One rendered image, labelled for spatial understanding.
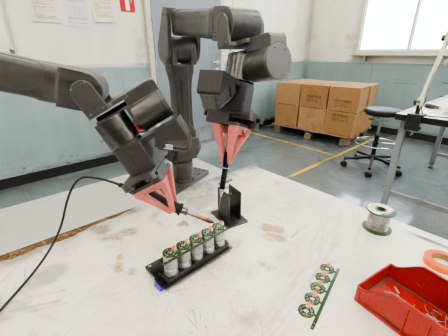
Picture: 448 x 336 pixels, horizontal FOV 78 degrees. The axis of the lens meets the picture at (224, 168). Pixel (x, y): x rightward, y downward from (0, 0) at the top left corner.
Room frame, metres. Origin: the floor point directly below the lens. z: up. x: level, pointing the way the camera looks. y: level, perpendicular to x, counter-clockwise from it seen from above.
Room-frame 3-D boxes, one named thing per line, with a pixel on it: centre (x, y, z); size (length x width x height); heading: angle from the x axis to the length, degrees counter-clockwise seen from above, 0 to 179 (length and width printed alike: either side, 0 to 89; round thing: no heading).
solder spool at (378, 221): (0.54, -0.35, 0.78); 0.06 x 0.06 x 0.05
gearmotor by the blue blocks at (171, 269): (0.38, 0.09, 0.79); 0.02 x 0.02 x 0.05
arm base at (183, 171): (0.78, 0.13, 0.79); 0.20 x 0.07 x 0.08; 151
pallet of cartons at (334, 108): (4.04, -1.44, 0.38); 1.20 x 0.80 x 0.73; 47
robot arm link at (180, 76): (0.77, 0.12, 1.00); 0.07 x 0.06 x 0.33; 125
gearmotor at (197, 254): (0.42, 0.05, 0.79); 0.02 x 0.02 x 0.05
